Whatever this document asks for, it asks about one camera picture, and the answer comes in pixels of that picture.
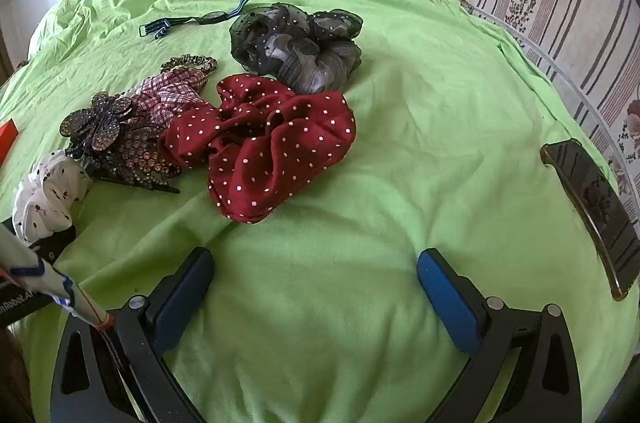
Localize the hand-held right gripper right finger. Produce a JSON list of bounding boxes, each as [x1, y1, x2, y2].
[[416, 248, 583, 423]]

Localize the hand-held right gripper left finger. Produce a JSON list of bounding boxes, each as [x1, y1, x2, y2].
[[50, 247, 216, 423]]

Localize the white dotted scrunchie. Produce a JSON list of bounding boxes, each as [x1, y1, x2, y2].
[[12, 152, 93, 244]]

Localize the leaf rhinestone hair clip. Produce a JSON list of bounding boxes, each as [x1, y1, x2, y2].
[[67, 123, 182, 195]]

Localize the red cardboard box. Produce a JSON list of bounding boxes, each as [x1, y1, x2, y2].
[[0, 119, 21, 164]]

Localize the red polka dot scrunchie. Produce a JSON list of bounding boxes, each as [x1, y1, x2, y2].
[[159, 73, 357, 224]]

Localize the butterfly rhinestone hair claw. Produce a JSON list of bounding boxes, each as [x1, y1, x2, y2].
[[59, 92, 133, 154]]

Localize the red plaid scrunchie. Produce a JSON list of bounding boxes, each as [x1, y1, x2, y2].
[[125, 70, 211, 134]]

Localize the thin leopard print scrunchie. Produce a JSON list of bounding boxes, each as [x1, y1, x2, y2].
[[160, 54, 219, 91]]

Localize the grey organza scrunchie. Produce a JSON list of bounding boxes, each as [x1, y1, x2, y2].
[[229, 2, 363, 95]]

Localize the green bed sheet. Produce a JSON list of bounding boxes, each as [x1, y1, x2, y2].
[[0, 0, 626, 423]]

